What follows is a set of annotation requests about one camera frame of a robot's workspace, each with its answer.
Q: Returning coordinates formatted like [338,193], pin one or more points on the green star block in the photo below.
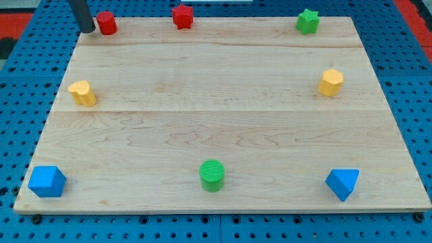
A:
[308,21]

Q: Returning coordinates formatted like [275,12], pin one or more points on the yellow hexagon block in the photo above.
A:
[330,83]

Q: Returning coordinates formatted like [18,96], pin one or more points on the red cylinder block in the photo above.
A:
[106,22]

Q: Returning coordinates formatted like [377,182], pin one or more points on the blue triangle block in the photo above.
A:
[342,182]

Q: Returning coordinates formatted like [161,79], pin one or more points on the light wooden board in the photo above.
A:
[243,91]

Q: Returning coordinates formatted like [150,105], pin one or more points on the green cylinder block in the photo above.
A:
[212,173]

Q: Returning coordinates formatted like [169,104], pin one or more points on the yellow heart block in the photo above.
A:
[82,93]

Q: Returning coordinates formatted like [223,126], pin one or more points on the blue cube block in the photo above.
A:
[47,181]

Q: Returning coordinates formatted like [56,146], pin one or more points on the red star block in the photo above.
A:
[183,16]

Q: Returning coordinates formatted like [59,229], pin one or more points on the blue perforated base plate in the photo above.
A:
[35,68]

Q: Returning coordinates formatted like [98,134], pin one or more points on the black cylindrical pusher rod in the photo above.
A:
[83,16]

